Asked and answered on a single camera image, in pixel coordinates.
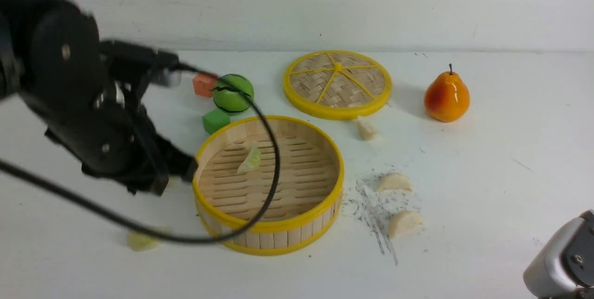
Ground green toy watermelon ball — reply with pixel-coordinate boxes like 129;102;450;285
212;73;255;115

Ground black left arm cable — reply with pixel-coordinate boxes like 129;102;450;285
0;62;282;245

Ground white dumpling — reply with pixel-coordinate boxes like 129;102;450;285
376;172;413;192
388;210;424;240
356;116;379;142

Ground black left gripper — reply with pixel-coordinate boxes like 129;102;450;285
44;81;198;195

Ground orange toy pear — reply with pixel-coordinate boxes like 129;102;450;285
424;63;471;123

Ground bamboo steamer tray yellow rim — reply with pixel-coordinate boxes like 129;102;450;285
193;116;344;255

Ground green foam cube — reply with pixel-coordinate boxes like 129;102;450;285
202;109;231;135

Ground pale green dumpling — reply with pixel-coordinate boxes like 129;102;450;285
126;231;161;252

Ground yellow bamboo steamer lid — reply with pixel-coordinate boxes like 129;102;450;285
282;50;393;120

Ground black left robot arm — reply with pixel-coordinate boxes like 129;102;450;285
1;0;198;195

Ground orange foam cube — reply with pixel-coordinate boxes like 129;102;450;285
192;73;218;98

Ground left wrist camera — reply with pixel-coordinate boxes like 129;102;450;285
99;39;181;87

